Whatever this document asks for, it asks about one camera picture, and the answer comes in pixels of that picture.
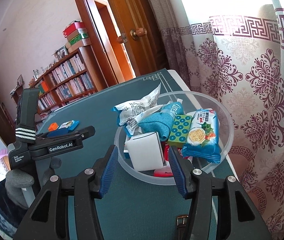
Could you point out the right gripper own black-blue right finger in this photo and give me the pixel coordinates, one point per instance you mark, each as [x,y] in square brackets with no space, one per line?
[237,216]

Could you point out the right gripper own black-blue left finger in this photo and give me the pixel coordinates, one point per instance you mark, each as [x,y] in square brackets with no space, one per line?
[47,217]

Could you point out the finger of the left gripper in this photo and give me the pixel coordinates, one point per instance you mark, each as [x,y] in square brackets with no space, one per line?
[55,133]
[74,136]

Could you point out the orange hexagonal block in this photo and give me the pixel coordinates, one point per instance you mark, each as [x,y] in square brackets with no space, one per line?
[52,127]

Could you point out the white blue snack packet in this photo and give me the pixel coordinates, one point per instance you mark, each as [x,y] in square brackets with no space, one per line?
[132,112]

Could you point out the blue cracker snack packet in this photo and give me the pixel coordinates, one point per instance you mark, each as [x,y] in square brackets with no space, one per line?
[202,140]

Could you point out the red balloon glue packet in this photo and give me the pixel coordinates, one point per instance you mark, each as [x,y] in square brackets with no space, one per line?
[165,171]

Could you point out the green dotted small box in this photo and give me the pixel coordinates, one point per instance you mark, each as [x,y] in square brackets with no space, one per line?
[179,131]

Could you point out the blue Curel pouch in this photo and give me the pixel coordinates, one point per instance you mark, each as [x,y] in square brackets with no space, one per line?
[162,120]

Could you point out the white medicine box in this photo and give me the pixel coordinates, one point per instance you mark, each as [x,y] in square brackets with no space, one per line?
[130,147]

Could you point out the wooden bookshelf with books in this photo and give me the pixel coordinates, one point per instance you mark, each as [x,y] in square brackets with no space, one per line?
[73,77]

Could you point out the stacked boxes on shelf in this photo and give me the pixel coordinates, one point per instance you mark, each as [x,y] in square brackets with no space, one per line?
[76,35]

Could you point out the wooden door with knob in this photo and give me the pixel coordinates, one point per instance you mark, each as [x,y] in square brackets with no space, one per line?
[140,34]

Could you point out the patterned purple white curtain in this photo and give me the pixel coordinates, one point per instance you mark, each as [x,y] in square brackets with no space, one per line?
[233,51]

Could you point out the wrist watch with strap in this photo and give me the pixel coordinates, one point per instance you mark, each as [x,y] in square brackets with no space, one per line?
[181,222]

